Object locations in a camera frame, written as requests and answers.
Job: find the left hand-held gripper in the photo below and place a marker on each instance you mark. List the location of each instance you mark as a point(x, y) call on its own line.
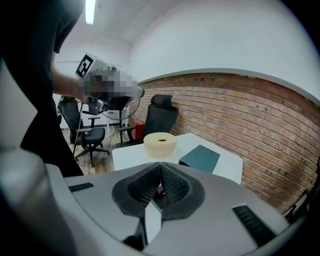
point(86, 67)

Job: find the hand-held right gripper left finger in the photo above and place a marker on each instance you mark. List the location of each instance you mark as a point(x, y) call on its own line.
point(100, 197)

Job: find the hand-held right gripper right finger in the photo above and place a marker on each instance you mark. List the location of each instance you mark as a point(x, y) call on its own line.
point(215, 225)

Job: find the dark teal box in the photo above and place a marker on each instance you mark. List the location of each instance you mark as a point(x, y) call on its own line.
point(200, 156)

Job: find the person's left forearm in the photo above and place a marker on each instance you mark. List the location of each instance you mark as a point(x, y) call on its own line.
point(65, 83)

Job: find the red box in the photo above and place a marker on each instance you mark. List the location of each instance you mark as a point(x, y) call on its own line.
point(139, 128)

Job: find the black office chair with headrest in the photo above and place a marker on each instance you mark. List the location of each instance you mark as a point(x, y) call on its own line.
point(160, 117)

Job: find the white table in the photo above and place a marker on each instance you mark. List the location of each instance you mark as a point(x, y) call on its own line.
point(130, 157)

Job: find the cream tape roll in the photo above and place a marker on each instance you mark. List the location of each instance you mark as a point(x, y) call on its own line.
point(160, 147)

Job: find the ceiling tube light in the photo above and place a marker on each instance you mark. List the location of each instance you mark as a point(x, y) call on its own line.
point(90, 11)

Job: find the person's black shirt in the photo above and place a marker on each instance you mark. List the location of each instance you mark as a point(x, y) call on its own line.
point(27, 50)

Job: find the black pedestal fan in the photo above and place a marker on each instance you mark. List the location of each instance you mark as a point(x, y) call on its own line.
point(112, 115)

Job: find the wall socket strip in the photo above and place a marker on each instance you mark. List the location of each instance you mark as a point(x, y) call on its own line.
point(205, 79)

